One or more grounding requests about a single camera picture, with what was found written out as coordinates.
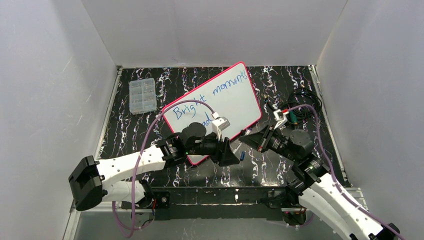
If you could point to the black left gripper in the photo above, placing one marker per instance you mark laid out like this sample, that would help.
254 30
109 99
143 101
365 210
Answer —
220 150

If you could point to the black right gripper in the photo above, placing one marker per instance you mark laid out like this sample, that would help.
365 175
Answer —
264 140

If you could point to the blue marker cap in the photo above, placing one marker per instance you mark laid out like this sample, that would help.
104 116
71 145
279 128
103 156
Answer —
242 156

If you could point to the pink framed whiteboard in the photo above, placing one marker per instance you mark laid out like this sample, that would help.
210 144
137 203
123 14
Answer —
230 93

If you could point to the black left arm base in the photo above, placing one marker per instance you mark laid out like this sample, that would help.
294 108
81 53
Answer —
155 198

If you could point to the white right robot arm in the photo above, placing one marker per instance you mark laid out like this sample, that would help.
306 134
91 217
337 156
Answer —
315 189

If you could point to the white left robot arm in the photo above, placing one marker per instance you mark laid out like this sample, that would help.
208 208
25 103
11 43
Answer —
109 180

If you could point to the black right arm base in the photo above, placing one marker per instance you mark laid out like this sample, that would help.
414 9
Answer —
293 214

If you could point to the clear plastic compartment box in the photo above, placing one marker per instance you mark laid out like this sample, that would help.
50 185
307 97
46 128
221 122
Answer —
142 96

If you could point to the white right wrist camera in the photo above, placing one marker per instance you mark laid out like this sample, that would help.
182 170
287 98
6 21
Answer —
280 117

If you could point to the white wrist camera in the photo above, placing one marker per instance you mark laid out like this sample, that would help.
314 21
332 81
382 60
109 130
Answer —
280 117
219 124

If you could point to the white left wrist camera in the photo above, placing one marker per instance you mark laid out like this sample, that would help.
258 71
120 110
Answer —
219 124

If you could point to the green handled screwdriver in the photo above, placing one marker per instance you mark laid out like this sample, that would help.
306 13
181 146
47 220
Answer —
293 118

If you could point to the aluminium front frame rail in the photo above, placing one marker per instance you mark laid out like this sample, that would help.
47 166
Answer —
216 196

